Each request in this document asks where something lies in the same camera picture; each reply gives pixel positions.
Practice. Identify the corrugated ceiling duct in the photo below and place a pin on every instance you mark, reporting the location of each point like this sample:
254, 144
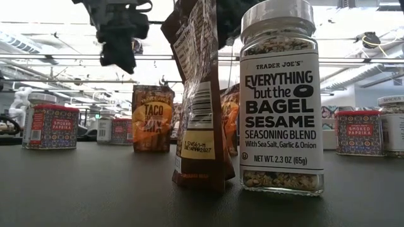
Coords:
347, 77

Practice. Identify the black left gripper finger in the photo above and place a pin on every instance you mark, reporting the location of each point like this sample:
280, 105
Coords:
120, 56

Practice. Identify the pink cube with cap top-left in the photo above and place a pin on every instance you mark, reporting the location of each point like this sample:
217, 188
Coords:
123, 132

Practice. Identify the silver ceiling air duct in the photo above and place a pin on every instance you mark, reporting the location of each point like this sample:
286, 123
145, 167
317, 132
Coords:
15, 41

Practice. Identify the white storage shelf unit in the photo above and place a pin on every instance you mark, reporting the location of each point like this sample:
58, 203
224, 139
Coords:
329, 138

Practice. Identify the taco seasoning mix packet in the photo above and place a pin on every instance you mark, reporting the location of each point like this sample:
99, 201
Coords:
202, 104
230, 119
153, 123

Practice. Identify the black aluminium table frame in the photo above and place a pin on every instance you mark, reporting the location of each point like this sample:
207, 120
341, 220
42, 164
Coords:
9, 141

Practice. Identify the smoked paprika tin red lid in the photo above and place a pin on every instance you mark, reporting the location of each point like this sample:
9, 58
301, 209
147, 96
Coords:
360, 132

